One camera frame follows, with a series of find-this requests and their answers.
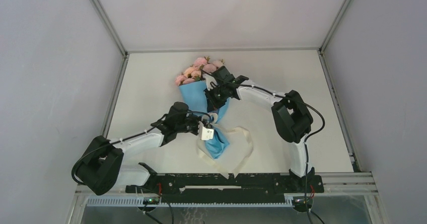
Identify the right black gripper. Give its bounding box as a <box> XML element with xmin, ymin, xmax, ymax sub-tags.
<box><xmin>204</xmin><ymin>84</ymin><xmax>229</xmax><ymax>112</ymax></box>

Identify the white printed ribbon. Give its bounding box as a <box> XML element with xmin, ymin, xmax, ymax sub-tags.
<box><xmin>196</xmin><ymin>113</ymin><xmax>254</xmax><ymax>179</ymax></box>

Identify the blue wrapping paper sheet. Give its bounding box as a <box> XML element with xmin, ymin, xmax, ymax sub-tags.
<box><xmin>178</xmin><ymin>80</ymin><xmax>232</xmax><ymax>160</ymax></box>

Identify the pink flower bunch stem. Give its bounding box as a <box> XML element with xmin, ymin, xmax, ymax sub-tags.
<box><xmin>211</xmin><ymin>59</ymin><xmax>225</xmax><ymax>68</ymax></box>

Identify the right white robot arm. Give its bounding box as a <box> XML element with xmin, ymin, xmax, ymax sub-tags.
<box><xmin>202</xmin><ymin>66</ymin><xmax>313</xmax><ymax>192</ymax></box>

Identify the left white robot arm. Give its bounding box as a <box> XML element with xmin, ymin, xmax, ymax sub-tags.
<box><xmin>71</xmin><ymin>102</ymin><xmax>214</xmax><ymax>195</ymax></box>

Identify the left circuit board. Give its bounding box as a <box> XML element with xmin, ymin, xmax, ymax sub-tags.
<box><xmin>143</xmin><ymin>197</ymin><xmax>161</xmax><ymax>205</ymax></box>

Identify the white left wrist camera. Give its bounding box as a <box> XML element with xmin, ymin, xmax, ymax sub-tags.
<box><xmin>198</xmin><ymin>122</ymin><xmax>215</xmax><ymax>141</ymax></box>

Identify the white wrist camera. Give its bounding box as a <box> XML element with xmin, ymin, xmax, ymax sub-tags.
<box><xmin>198</xmin><ymin>122</ymin><xmax>215</xmax><ymax>141</ymax></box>
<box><xmin>203</xmin><ymin>73</ymin><xmax>218</xmax><ymax>91</ymax></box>

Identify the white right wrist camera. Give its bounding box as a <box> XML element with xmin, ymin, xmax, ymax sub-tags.
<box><xmin>203</xmin><ymin>73</ymin><xmax>218</xmax><ymax>91</ymax></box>

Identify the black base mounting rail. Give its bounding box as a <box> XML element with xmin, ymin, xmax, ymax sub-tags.
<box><xmin>125</xmin><ymin>173</ymin><xmax>325</xmax><ymax>203</ymax></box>

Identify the white slotted cable duct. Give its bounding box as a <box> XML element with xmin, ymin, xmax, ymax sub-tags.
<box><xmin>86</xmin><ymin>196</ymin><xmax>294</xmax><ymax>207</ymax></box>

